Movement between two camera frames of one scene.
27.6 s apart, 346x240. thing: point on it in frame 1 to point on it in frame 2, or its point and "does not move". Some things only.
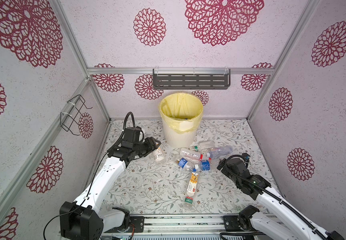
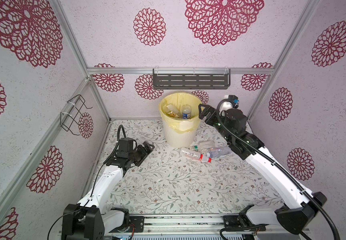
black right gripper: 223,169 to 208,112
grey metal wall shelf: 186,79 does not move
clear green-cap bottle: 205,145 does not move
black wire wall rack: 69,118 does not move
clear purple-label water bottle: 220,152 does not move
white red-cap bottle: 191,153 does not move
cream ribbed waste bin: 176,140 does not move
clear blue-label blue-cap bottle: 205,165 to 186,109
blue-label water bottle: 192,165 to 170,109
